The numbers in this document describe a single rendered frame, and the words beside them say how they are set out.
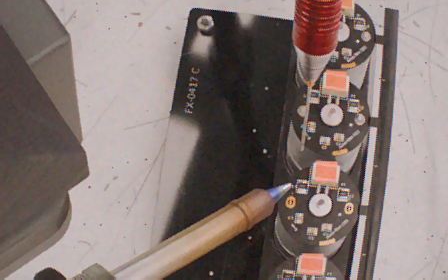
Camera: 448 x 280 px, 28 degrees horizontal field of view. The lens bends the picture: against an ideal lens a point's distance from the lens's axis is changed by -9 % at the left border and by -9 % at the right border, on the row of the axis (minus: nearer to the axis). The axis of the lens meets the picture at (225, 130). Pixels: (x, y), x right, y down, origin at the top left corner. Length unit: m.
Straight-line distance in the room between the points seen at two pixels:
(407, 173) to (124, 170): 0.11
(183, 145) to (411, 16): 0.11
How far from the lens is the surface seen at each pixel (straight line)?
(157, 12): 0.37
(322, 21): 0.21
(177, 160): 0.34
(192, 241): 0.23
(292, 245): 0.29
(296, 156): 0.31
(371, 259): 0.28
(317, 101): 0.29
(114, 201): 0.35
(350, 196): 0.28
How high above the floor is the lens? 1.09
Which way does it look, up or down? 73 degrees down
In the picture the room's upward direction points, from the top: 3 degrees counter-clockwise
